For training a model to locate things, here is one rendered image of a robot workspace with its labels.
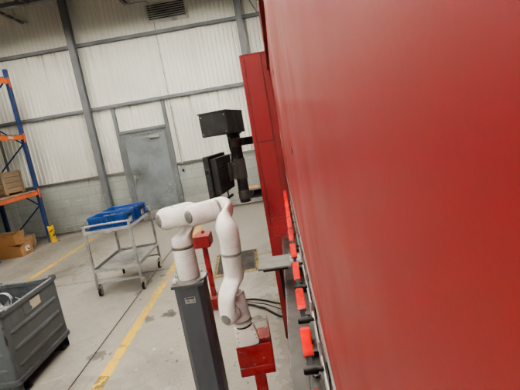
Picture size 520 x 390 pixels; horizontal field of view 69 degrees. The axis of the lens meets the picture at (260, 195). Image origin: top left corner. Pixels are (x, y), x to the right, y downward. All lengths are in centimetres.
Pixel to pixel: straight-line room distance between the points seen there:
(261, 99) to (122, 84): 706
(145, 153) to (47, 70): 294
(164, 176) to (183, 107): 172
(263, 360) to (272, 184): 148
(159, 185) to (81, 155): 199
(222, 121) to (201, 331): 163
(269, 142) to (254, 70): 54
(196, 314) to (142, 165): 762
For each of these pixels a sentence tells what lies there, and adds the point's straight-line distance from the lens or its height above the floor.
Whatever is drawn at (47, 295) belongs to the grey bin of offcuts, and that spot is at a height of 58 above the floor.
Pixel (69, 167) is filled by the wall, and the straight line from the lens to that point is 1030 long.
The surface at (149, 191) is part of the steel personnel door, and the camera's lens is 961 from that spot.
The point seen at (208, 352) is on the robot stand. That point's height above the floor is 59.
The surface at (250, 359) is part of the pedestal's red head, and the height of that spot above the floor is 74.
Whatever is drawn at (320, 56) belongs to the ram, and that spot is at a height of 177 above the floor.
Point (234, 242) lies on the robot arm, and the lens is 160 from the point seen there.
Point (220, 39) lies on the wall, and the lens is 940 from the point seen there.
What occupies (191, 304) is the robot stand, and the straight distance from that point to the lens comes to 215.
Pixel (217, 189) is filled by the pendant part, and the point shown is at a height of 131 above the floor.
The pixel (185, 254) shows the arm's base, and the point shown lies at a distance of 207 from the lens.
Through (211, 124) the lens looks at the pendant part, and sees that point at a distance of 310.
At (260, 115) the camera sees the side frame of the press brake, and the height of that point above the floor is 185.
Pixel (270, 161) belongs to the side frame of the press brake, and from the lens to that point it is 290.
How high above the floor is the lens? 174
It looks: 10 degrees down
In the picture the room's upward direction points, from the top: 10 degrees counter-clockwise
